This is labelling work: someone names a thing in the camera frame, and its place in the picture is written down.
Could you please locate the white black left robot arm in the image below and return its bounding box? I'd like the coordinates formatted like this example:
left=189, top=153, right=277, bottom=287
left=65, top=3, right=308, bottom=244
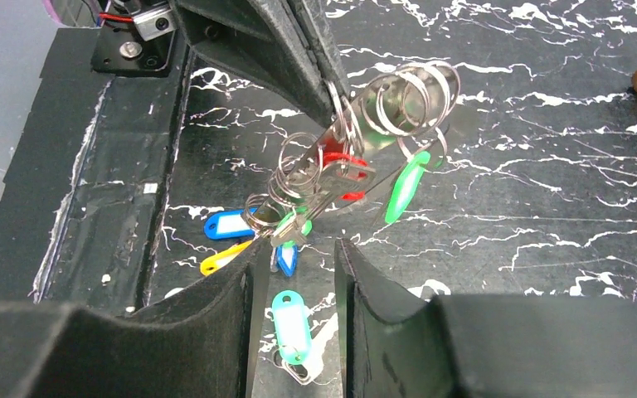
left=41, top=0, right=349, bottom=126

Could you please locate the blue key tag front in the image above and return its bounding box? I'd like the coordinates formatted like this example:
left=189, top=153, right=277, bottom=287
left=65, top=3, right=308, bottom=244
left=203, top=210, right=255, bottom=240

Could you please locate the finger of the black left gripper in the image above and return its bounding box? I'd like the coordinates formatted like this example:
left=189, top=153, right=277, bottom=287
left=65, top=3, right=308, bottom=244
left=170, top=0, right=333, bottom=127
left=288, top=0, right=350, bottom=97

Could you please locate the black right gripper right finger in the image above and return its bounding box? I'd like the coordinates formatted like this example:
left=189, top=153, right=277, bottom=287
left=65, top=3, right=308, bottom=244
left=333, top=239, right=637, bottom=397

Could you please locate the yellow key tag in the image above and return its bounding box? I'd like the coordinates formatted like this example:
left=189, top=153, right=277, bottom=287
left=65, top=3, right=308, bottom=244
left=200, top=240, right=253, bottom=276

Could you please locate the red key tag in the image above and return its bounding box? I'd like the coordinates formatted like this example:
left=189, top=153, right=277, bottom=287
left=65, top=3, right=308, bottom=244
left=319, top=152, right=374, bottom=201

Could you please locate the cluster of tagged keys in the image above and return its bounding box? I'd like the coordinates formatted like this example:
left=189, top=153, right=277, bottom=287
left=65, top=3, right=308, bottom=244
left=241, top=59, right=463, bottom=248

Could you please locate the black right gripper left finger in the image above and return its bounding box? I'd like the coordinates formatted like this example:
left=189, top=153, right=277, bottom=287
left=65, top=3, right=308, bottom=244
left=0, top=239, right=271, bottom=397

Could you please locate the green key tag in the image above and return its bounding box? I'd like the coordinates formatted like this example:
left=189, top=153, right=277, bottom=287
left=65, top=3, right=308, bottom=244
left=271, top=290, right=323, bottom=386
left=384, top=152, right=431, bottom=224

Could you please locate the blue key tag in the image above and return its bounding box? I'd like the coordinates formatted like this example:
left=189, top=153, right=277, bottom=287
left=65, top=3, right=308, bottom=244
left=203, top=210, right=255, bottom=240
left=275, top=244, right=299, bottom=277

